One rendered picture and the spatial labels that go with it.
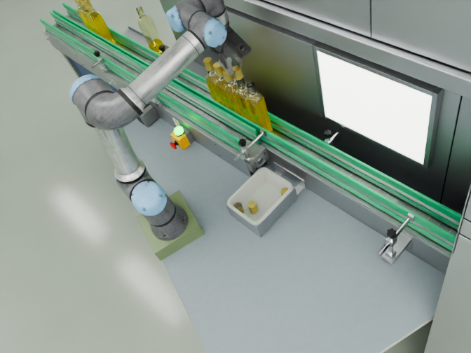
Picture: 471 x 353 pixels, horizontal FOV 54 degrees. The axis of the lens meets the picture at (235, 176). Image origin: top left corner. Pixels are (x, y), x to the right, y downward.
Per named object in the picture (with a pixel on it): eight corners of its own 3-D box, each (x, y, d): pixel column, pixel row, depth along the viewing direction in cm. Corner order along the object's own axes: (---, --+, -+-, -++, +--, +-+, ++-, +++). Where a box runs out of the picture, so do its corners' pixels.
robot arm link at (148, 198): (155, 232, 169) (139, 214, 158) (138, 209, 177) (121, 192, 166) (181, 211, 171) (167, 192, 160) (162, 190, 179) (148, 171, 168)
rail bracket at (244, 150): (270, 145, 184) (263, 124, 174) (241, 172, 179) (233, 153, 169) (264, 141, 186) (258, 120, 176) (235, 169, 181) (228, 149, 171)
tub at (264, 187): (298, 197, 182) (295, 185, 175) (260, 237, 175) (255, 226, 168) (266, 177, 191) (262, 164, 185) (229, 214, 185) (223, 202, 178)
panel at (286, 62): (432, 163, 150) (444, 87, 123) (427, 169, 149) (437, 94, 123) (241, 71, 200) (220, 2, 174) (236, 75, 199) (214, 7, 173)
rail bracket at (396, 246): (415, 245, 155) (420, 211, 138) (385, 281, 151) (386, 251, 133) (402, 238, 158) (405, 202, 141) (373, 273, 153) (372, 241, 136)
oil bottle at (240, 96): (263, 123, 192) (252, 86, 176) (254, 132, 191) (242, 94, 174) (254, 118, 196) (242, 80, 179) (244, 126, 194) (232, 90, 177)
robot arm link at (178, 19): (179, 21, 137) (208, 2, 139) (160, 8, 144) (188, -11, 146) (188, 42, 143) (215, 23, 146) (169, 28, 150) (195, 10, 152)
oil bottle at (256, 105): (272, 129, 189) (263, 92, 173) (263, 138, 188) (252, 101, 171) (263, 124, 192) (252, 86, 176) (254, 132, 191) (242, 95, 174)
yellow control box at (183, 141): (195, 141, 214) (190, 131, 208) (183, 152, 212) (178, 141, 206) (185, 135, 218) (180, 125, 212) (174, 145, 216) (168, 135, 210)
